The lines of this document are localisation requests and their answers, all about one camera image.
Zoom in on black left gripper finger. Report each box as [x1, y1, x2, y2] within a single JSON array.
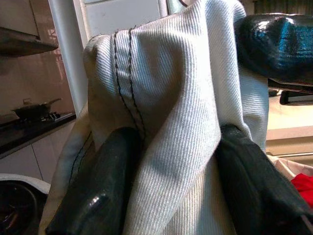
[[45, 127, 142, 235], [234, 13, 313, 85], [215, 124, 313, 235]]

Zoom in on white twill garment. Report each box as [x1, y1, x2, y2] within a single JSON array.
[[39, 0, 269, 235]]

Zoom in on white washing machine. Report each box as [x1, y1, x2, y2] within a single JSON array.
[[0, 173, 51, 235]]

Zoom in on red cloth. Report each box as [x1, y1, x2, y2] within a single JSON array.
[[291, 173, 313, 209]]

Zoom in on white kitchen cabinet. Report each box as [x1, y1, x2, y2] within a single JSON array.
[[0, 119, 76, 184]]

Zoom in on black gas stove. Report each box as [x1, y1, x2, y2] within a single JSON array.
[[14, 112, 74, 124]]

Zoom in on black frying pan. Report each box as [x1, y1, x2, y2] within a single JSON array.
[[11, 98, 62, 120]]

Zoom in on steel range hood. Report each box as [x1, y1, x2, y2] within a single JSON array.
[[0, 26, 59, 57]]

